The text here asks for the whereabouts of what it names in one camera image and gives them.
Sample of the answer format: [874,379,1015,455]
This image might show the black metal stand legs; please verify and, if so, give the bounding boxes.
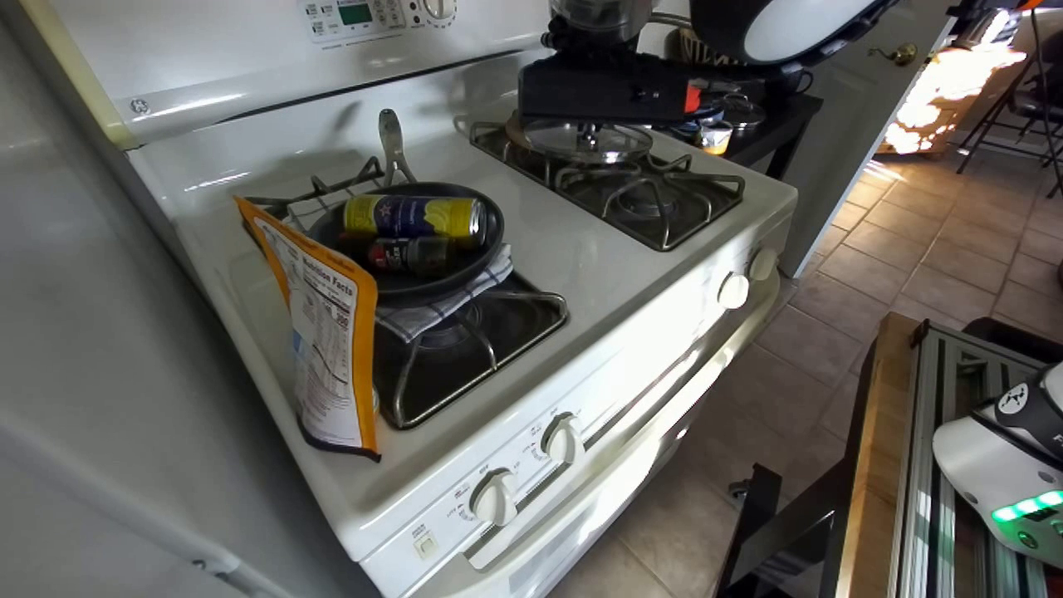
[954,0,1063,204]

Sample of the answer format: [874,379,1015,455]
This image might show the orange snack bag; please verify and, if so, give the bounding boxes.
[231,192,384,463]

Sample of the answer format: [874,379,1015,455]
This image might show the white stove knob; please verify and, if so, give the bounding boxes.
[709,270,754,315]
[533,408,585,468]
[466,464,519,533]
[745,244,785,287]

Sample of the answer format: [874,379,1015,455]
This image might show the yellow and blue spray can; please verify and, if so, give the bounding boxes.
[336,190,486,244]

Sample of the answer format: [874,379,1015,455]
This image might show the small yellow white cup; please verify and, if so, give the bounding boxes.
[697,123,738,161]

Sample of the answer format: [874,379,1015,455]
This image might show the black burner grate under pot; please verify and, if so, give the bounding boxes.
[455,109,747,256]

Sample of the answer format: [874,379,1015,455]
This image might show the white gas stove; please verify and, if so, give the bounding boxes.
[21,0,802,598]

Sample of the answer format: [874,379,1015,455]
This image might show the black burner grate under pan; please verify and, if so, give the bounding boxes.
[259,153,575,435]

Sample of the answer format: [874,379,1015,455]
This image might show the wood and aluminium robot cart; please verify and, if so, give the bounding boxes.
[709,314,1063,598]

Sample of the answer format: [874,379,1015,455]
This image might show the clear glass pot lid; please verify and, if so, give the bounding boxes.
[502,113,658,172]

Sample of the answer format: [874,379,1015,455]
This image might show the dark small can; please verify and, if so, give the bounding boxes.
[363,232,450,276]

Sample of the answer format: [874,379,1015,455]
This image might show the grey door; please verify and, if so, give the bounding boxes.
[774,0,969,281]

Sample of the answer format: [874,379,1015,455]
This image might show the white robot base link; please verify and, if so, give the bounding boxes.
[929,362,1063,556]

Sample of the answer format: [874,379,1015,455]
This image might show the checkered kitchen cloth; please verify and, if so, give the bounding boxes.
[373,245,519,349]

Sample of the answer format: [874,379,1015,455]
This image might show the black frying pan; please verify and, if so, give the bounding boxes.
[306,105,509,303]

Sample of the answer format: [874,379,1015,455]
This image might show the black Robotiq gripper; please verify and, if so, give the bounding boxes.
[513,50,715,126]

